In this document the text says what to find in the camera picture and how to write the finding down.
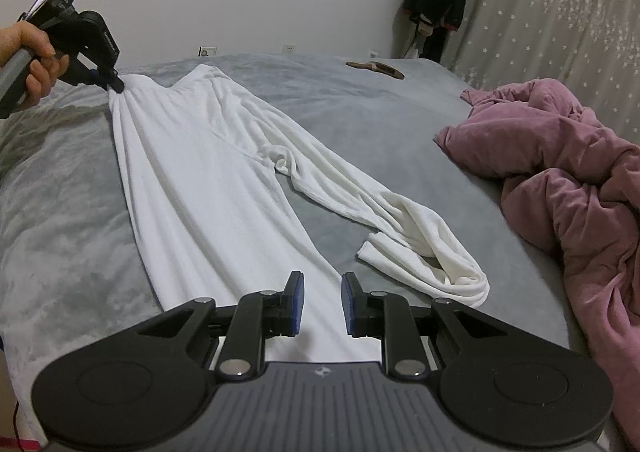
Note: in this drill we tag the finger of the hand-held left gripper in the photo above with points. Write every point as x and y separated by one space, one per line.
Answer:
112 81

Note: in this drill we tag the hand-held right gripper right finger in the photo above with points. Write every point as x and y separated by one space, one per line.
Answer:
346 304

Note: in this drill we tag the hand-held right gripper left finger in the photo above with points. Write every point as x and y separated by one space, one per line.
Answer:
298 302

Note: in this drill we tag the person's left hand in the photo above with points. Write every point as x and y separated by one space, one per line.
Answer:
25 39

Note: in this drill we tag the brown wooden tool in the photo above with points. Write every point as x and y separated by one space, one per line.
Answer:
382 69

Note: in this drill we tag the pink quilt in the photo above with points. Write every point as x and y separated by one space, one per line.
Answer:
575 192

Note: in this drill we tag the grey star curtain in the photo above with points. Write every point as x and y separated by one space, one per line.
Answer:
550 6

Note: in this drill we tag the wall socket with round mark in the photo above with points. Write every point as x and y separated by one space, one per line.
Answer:
206 51

